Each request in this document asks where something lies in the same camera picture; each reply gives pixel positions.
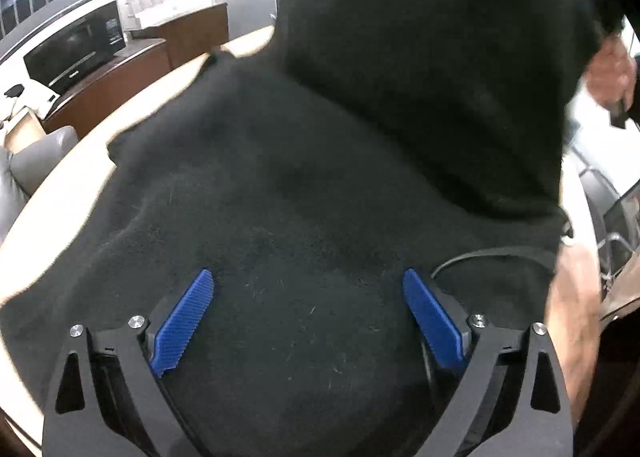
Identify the black fleece zip jacket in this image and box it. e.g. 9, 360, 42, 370
1, 0, 622, 456

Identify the person right hand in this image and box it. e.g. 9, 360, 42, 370
584, 34, 638, 112

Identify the black mesh office chair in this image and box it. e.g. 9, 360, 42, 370
570, 147, 639, 295

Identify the grey leather armchair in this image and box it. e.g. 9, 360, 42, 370
0, 125, 78, 241

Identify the light wooden side table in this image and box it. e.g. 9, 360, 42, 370
1, 107, 47, 154

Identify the black microwave oven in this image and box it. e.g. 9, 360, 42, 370
24, 2, 126, 95

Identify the dark wooden cabinet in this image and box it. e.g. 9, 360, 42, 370
42, 3, 229, 138

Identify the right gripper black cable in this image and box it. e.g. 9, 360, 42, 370
429, 245, 561, 283

